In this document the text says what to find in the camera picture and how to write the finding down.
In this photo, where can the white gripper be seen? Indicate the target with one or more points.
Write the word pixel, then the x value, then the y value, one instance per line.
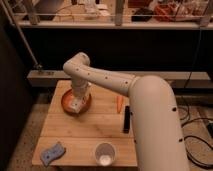
pixel 80 88

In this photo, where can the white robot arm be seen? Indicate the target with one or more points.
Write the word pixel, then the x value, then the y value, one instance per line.
pixel 158 137

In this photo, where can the orange ceramic bowl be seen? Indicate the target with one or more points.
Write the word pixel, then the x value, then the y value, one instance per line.
pixel 68 96

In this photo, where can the orange carrot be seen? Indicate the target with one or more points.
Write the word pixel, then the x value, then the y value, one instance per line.
pixel 119 101

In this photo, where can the white shelf ledge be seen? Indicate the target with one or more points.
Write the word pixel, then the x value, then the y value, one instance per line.
pixel 194 80

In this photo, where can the wooden table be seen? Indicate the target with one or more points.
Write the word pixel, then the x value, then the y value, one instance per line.
pixel 81 134

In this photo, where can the black remote bar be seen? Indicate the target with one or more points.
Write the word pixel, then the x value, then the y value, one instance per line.
pixel 126 126

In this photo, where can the blue sponge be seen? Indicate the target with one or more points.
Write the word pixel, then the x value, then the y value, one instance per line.
pixel 49 155

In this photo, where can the clear plastic cup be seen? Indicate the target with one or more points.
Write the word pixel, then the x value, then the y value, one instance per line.
pixel 105 154

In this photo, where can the upper cluttered shelf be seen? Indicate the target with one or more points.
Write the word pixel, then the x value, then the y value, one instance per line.
pixel 110 14

